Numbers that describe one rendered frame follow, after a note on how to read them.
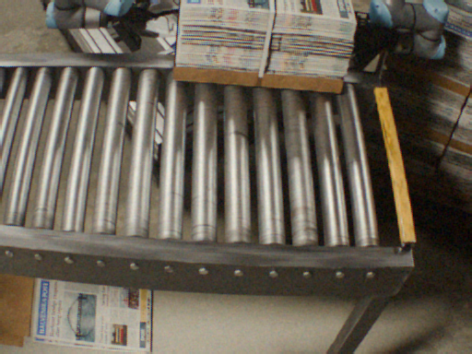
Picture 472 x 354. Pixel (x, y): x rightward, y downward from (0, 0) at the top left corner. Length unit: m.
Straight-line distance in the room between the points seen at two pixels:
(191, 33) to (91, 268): 0.53
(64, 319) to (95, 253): 0.84
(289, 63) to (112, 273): 0.59
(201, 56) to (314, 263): 0.51
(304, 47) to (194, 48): 0.23
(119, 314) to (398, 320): 0.89
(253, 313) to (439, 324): 0.64
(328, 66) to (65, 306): 1.10
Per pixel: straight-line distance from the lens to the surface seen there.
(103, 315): 2.13
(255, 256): 1.33
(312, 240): 1.37
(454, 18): 2.00
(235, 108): 1.55
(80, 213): 1.37
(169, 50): 2.51
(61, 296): 2.16
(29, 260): 1.37
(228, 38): 1.49
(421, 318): 2.30
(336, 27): 1.48
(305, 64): 1.55
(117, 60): 1.64
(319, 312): 2.21
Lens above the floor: 1.92
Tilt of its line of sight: 52 degrees down
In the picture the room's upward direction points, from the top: 11 degrees clockwise
